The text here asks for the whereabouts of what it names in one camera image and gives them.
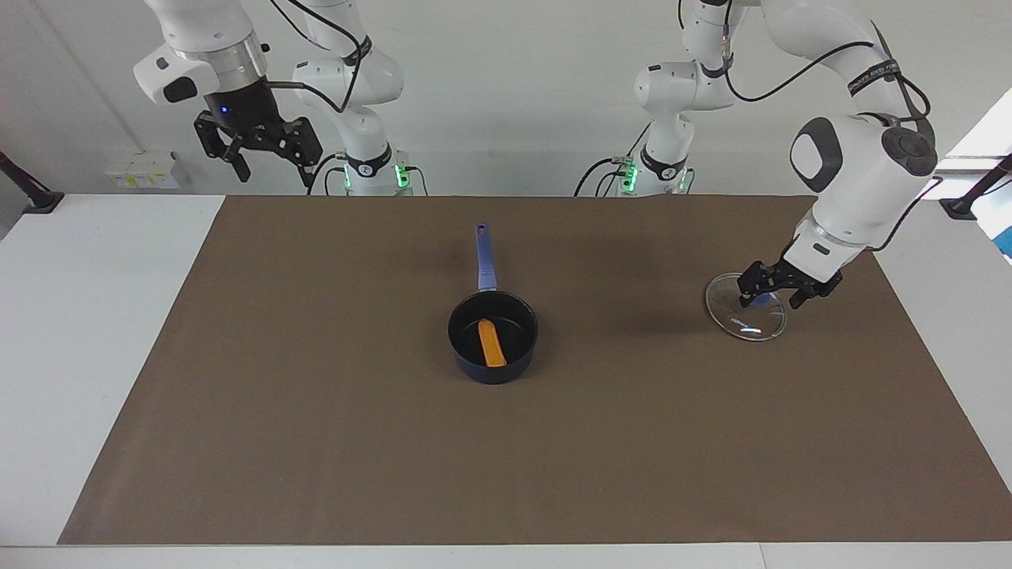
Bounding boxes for black right base cable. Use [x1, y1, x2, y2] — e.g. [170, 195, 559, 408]
[306, 153, 349, 197]

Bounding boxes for yellow corn cob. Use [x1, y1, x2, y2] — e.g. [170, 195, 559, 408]
[478, 318, 508, 369]

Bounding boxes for brown table mat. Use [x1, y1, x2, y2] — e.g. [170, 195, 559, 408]
[57, 195, 1012, 546]

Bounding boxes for black clamp stand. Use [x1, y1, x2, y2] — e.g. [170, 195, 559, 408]
[939, 153, 1012, 220]
[0, 150, 65, 215]

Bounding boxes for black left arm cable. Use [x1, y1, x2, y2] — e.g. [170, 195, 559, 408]
[721, 0, 943, 254]

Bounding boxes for black left base cable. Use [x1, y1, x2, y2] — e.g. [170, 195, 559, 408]
[574, 121, 654, 198]

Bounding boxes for white wall socket box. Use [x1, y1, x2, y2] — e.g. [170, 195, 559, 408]
[106, 152, 182, 191]

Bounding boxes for black base cable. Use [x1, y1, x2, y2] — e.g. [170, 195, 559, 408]
[306, 153, 349, 197]
[574, 121, 654, 198]

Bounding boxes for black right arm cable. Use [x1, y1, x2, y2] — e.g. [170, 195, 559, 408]
[265, 0, 372, 113]

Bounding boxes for dark blue long-handled pot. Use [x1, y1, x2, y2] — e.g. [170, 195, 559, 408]
[447, 223, 542, 386]

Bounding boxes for glass lid with blue knob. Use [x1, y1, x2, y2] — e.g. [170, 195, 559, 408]
[704, 272, 791, 342]

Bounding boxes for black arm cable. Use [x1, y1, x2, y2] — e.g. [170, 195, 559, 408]
[721, 0, 943, 254]
[265, 0, 372, 113]

